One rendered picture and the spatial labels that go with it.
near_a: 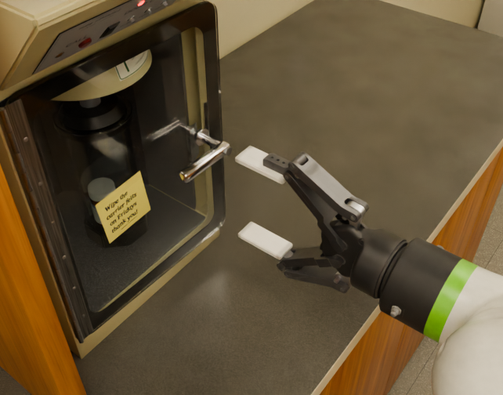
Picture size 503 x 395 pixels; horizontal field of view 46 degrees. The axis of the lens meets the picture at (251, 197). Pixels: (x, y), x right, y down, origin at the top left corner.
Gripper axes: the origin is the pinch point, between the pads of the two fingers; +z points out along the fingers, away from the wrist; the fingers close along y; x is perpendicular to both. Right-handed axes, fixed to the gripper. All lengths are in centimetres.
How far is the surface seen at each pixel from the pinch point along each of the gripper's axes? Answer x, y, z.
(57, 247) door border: 20.0, -1.2, 14.1
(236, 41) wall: -69, -26, 58
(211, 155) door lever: -2.3, 1.2, 8.7
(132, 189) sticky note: 7.9, -0.3, 13.7
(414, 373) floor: -67, -120, -13
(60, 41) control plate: 16.8, 26.7, 7.4
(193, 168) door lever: 1.1, 1.2, 8.8
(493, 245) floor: -137, -121, -13
